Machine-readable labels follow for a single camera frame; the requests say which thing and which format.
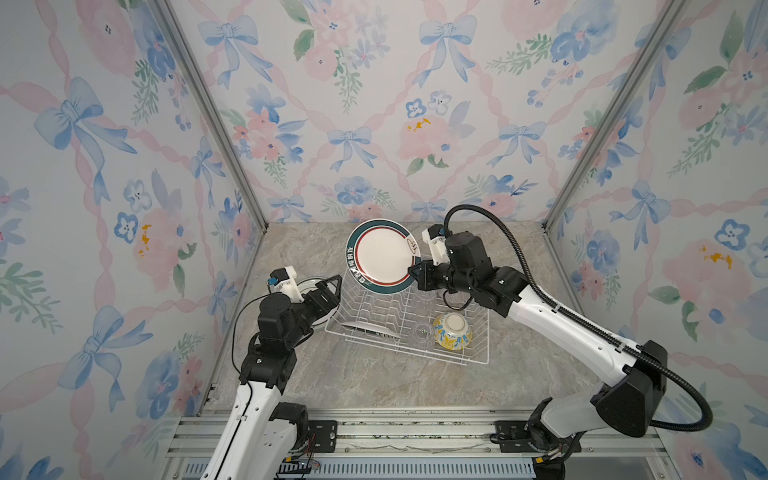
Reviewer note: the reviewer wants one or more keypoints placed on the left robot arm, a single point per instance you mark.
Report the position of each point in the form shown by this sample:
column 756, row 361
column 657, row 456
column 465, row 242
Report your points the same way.
column 262, row 429

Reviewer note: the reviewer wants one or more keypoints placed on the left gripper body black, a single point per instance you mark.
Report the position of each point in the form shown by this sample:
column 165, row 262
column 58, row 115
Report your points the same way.
column 303, row 317

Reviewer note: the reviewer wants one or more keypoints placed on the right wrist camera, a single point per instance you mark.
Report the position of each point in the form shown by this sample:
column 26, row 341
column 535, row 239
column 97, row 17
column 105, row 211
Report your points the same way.
column 434, row 238

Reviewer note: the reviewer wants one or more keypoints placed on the white wire dish rack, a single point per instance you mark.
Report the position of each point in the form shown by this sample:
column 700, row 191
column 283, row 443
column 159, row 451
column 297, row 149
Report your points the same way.
column 401, row 312

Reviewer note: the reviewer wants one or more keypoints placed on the yellow blue patterned bowl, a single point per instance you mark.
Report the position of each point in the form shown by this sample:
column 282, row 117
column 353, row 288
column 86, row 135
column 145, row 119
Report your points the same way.
column 452, row 331

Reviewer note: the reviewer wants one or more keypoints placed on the right corner aluminium profile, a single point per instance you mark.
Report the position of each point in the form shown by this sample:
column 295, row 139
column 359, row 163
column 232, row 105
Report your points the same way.
column 642, row 64

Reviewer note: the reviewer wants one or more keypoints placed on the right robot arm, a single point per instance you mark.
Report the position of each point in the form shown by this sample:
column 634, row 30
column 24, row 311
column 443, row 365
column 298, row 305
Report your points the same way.
column 626, row 395

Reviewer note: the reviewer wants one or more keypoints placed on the left corner aluminium profile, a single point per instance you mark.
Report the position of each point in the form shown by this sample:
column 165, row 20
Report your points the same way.
column 179, row 45

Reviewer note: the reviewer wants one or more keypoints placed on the white plate dark rim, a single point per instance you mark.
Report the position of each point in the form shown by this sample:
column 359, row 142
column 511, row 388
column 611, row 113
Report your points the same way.
column 309, row 284

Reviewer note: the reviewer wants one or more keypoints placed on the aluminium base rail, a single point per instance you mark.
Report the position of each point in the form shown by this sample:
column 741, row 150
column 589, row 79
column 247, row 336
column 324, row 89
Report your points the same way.
column 456, row 443

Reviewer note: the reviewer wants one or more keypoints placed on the corner aluminium profile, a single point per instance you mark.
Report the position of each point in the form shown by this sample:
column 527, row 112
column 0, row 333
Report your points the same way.
column 179, row 45
column 642, row 64

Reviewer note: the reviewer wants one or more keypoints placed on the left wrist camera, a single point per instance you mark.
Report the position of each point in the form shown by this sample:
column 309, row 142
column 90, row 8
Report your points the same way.
column 283, row 280

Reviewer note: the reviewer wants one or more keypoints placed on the green red rimmed plate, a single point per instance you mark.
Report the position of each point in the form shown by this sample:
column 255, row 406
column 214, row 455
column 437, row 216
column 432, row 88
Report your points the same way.
column 379, row 254

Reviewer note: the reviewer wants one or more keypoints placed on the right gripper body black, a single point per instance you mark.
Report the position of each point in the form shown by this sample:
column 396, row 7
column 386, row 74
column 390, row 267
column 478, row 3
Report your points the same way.
column 444, row 278

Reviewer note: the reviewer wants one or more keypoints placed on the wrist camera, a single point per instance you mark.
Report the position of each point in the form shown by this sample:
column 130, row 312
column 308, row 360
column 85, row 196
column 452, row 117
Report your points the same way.
column 283, row 280
column 434, row 238

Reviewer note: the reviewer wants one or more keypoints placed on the clear glass front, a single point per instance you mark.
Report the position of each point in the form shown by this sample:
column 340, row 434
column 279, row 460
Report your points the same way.
column 423, row 332

